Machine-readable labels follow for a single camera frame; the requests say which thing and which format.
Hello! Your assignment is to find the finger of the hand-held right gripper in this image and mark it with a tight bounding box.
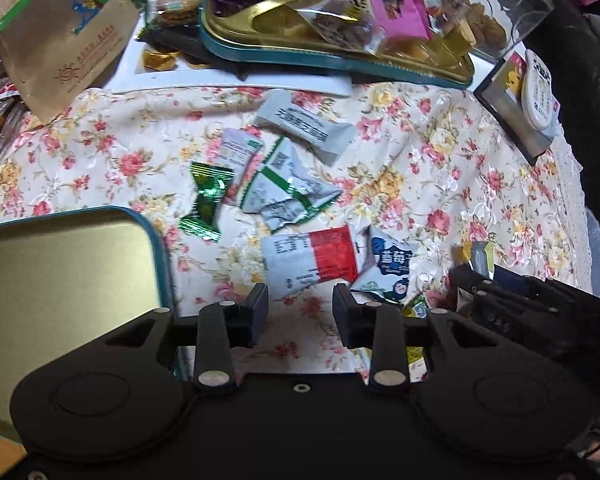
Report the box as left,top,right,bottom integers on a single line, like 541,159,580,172
450,263,543,295
455,286,533,336

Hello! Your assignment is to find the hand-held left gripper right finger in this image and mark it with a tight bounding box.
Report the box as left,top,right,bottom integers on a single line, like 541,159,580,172
332,284,501,395

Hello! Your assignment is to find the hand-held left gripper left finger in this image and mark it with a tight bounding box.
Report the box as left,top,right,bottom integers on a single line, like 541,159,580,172
99,283,271,394

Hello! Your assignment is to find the gold tin teal rim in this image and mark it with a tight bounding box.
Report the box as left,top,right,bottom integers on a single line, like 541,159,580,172
0,205,175,442

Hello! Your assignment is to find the gold tin full of snacks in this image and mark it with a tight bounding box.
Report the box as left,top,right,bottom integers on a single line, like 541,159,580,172
199,0,477,92

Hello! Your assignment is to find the clear packet of brown snacks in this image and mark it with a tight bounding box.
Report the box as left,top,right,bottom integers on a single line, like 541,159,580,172
287,0,387,57

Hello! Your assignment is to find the red white snack packet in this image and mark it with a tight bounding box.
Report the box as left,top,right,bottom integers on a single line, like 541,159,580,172
259,225,365,303

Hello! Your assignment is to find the blue white snack packet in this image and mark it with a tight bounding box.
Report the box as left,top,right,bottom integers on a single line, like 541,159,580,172
349,225,417,309

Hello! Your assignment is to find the green yellow snack packet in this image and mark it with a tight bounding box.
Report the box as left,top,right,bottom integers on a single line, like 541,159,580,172
402,294,432,383

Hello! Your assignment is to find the green foil candy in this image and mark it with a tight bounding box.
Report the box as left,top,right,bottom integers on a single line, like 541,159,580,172
177,161,236,244

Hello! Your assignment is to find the white green-striped snack packet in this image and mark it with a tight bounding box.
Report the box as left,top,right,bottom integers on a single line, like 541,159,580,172
239,137,344,234

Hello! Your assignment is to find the white lace cloth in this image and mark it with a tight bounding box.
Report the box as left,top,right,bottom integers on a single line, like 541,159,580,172
544,129,600,295

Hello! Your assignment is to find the floral tablecloth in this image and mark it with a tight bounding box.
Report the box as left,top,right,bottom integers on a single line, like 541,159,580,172
0,79,590,383

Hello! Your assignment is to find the small white green-label packet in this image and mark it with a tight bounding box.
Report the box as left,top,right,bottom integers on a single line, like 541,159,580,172
219,128,264,207

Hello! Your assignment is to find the black sofa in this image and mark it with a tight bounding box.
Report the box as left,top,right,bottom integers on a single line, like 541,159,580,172
522,2,600,313

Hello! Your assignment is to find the grey white snack packet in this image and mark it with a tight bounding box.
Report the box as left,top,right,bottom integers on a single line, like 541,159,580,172
252,88,357,166

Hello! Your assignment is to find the white round container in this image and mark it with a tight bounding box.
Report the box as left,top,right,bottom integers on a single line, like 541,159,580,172
521,49,562,142

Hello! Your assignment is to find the white flat board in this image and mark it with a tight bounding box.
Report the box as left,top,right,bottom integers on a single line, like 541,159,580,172
111,30,354,99

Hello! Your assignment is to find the clear glass jar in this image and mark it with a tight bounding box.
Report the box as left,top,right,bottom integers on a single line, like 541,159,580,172
424,0,557,64

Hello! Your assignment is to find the pink snack packet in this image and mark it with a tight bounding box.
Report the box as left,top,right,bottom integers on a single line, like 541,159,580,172
316,0,432,47

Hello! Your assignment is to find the brown paper bag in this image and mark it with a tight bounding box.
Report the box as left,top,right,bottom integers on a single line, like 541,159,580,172
0,0,142,125

